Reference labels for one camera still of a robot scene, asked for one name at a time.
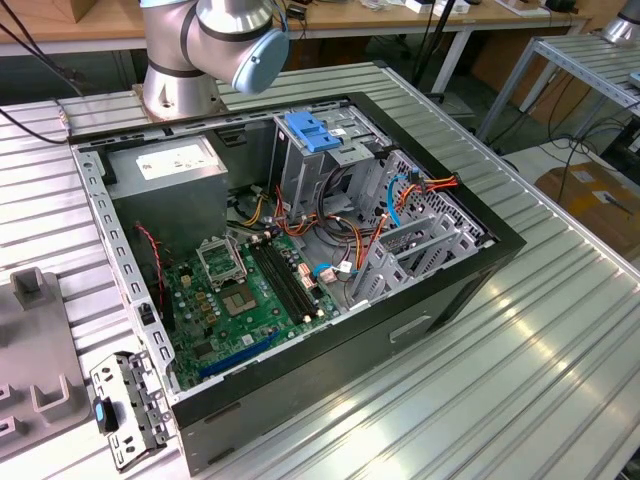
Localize orange red power wire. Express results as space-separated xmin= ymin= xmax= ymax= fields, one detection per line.
xmin=394 ymin=172 xmax=461 ymax=206

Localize grey metal disk bay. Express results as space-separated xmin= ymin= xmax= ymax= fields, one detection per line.
xmin=348 ymin=212 xmax=496 ymax=309

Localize black RAM slot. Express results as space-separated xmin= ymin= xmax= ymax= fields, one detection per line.
xmin=264 ymin=238 xmax=316 ymax=319
xmin=271 ymin=235 xmax=323 ymax=316
xmin=258 ymin=240 xmax=310 ymax=323
xmin=252 ymin=242 xmax=304 ymax=325

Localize grey metal drive cage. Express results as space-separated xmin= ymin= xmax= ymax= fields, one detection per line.
xmin=269 ymin=104 xmax=394 ymax=221

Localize CPU socket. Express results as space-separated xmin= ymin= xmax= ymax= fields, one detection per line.
xmin=219 ymin=284 xmax=259 ymax=317

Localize blue plastic drive latch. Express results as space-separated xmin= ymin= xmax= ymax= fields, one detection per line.
xmin=283 ymin=112 xmax=344 ymax=155

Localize metal socket cover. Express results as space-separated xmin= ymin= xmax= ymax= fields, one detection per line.
xmin=195 ymin=234 xmax=250 ymax=291

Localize green motherboard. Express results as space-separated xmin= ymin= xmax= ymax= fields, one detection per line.
xmin=162 ymin=232 xmax=346 ymax=391

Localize black open PC case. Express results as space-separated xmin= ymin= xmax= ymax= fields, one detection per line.
xmin=66 ymin=90 xmax=528 ymax=477

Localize blue expansion slot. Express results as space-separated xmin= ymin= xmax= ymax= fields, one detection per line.
xmin=198 ymin=333 xmax=275 ymax=380

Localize grey power supply unit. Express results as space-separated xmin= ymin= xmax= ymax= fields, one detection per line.
xmin=102 ymin=134 xmax=230 ymax=261

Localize black stand pole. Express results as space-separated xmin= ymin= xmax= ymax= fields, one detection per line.
xmin=409 ymin=0 xmax=459 ymax=99

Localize brown cardboard box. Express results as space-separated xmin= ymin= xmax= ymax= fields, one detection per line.
xmin=534 ymin=162 xmax=640 ymax=256

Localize black latch blue button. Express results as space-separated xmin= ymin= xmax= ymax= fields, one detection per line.
xmin=93 ymin=397 xmax=120 ymax=434

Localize grey parts rack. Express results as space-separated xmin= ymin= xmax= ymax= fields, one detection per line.
xmin=0 ymin=267 xmax=91 ymax=459

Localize short blue wire white plug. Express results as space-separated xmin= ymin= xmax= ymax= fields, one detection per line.
xmin=310 ymin=262 xmax=354 ymax=285

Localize orange wire bundle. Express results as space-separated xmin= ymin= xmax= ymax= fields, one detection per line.
xmin=273 ymin=183 xmax=392 ymax=274

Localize yellow orange supply wires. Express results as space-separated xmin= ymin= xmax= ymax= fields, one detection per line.
xmin=234 ymin=192 xmax=275 ymax=227

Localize long blue data wire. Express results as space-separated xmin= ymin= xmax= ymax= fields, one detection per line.
xmin=386 ymin=172 xmax=407 ymax=230

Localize red black twisted wire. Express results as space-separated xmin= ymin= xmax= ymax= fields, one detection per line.
xmin=134 ymin=223 xmax=174 ymax=306

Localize grey metal slot bracket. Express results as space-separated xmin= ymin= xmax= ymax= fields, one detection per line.
xmin=89 ymin=349 xmax=174 ymax=474

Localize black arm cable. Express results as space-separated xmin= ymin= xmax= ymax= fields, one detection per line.
xmin=0 ymin=0 xmax=89 ymax=147

